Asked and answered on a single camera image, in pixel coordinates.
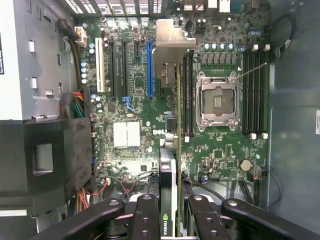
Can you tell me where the round coin battery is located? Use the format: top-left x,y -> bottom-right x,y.
239,159 -> 252,172

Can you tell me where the green Dell motherboard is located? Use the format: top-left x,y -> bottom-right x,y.
79,0 -> 273,191

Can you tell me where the silver chipset heatsink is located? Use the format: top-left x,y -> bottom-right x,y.
112,121 -> 141,149

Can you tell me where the metal CPU socket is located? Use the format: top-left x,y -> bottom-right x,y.
196,70 -> 241,133

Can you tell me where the open Dell PC case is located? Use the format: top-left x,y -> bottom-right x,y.
0,0 -> 320,240

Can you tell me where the black plastic air shroud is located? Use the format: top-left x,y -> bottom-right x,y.
0,116 -> 94,216

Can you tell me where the blue expansion slot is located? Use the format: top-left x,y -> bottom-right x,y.
145,40 -> 154,100

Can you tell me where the white expansion slot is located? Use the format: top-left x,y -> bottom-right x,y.
95,37 -> 106,94

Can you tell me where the grey power supply unit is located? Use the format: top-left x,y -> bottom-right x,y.
0,0 -> 79,121

